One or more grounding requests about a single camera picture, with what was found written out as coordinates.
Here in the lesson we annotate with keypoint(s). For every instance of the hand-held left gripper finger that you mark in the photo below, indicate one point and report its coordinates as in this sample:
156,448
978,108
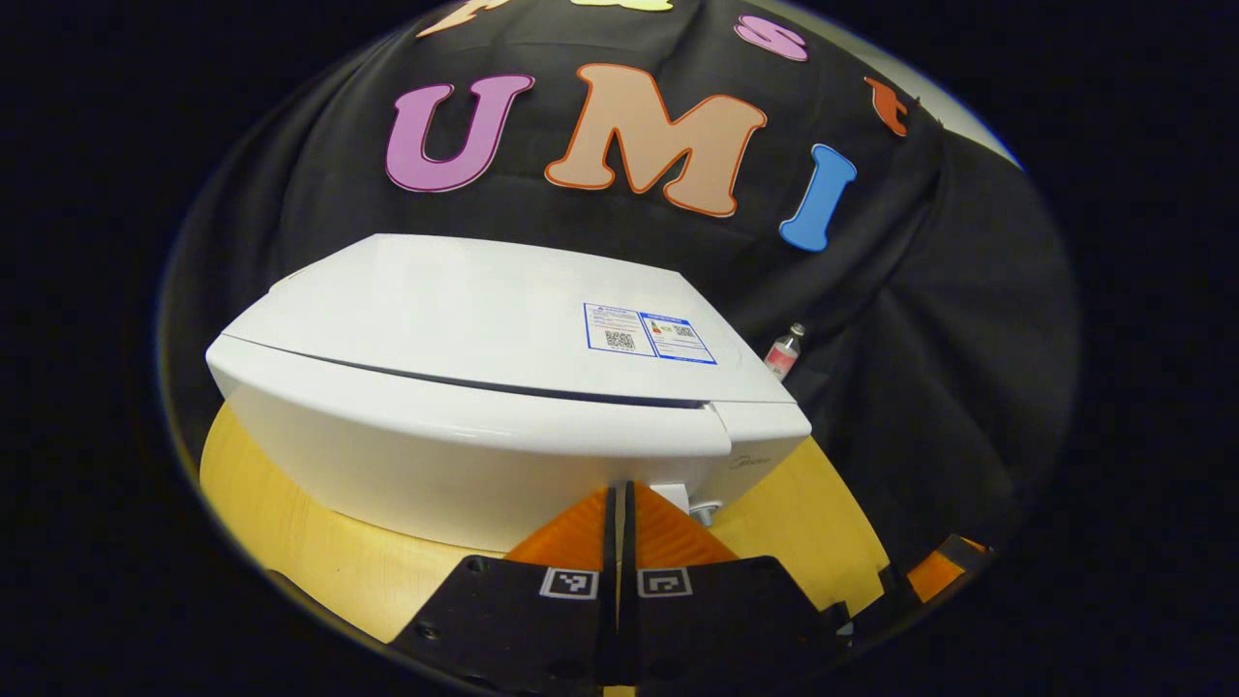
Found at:
627,629
610,629

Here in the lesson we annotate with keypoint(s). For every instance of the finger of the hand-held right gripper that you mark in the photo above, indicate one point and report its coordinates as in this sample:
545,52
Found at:
934,573

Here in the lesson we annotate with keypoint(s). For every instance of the white microwave oven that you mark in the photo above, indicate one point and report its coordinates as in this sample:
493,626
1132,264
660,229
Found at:
465,339

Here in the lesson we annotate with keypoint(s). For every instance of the black backdrop cloth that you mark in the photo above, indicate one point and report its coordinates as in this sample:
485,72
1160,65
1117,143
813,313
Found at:
968,339

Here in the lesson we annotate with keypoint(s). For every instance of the small pink label bottle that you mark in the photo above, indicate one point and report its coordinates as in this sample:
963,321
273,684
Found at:
782,356

